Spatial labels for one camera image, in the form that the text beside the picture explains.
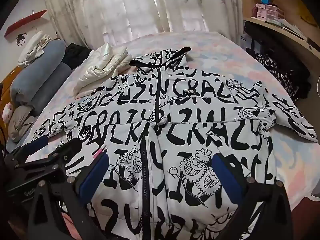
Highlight beige cloth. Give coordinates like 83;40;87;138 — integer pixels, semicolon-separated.
7;105;38;143

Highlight light wooden desk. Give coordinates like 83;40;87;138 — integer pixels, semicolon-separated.
240;0;320;63

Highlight white shiny puffer jacket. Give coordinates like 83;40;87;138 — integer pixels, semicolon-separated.
72;43;137;95

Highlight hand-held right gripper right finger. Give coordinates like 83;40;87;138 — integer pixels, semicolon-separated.
212;152;294;240

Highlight pink plush toy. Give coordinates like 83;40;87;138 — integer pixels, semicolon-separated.
2;101;14;123

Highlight white floral curtain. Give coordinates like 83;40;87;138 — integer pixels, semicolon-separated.
44;0;244;47

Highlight black white patterned garment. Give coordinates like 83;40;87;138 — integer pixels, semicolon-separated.
250;50;312;100

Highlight cartoon face wall sticker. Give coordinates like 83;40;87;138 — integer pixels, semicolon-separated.
15;32;27;47

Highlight white clothes pile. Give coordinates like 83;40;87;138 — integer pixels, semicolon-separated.
17;31;52;67

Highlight red wall shelf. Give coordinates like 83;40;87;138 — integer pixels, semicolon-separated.
5;9;48;36

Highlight black white printed jacket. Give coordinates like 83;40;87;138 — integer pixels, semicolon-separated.
31;47;318;240

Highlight blue-grey bolster pillow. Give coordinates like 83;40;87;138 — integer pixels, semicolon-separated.
24;62;73;117
10;39;67;105

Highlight pink storage drawers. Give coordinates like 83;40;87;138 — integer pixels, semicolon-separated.
255;3;284;22

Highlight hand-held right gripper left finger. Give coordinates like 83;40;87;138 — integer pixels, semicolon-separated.
27;152;110;240

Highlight stack of papers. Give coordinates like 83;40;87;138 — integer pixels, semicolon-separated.
272;17;307;39

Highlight pastel patterned bed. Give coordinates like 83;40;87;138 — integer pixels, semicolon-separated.
5;31;320;240

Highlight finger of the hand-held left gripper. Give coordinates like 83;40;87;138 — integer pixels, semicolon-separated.
17;137;84;171
5;135;49;166

